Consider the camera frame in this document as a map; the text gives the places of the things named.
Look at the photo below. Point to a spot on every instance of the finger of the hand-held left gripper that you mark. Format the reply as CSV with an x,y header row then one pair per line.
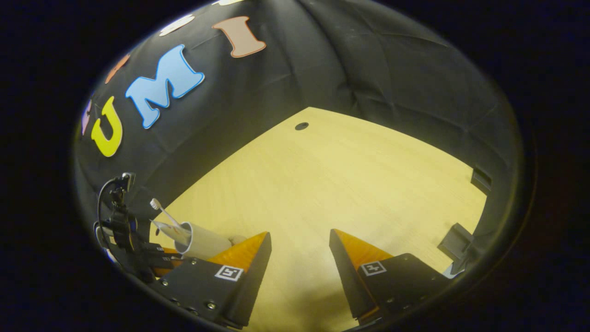
x,y
163,265
159,251

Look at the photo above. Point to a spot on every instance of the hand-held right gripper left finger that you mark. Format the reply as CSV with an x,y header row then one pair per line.
x,y
253,281

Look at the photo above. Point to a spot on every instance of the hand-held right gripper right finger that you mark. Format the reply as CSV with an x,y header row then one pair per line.
x,y
345,276

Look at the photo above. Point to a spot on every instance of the white toothpaste tube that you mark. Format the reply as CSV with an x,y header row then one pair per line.
x,y
170,229

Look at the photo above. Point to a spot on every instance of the white toothbrush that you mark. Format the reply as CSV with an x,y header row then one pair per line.
x,y
155,203

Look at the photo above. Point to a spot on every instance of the wooden desktop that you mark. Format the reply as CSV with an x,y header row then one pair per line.
x,y
345,175

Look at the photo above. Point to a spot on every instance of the black desk clamp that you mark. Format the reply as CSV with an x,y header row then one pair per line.
x,y
456,244
481,180

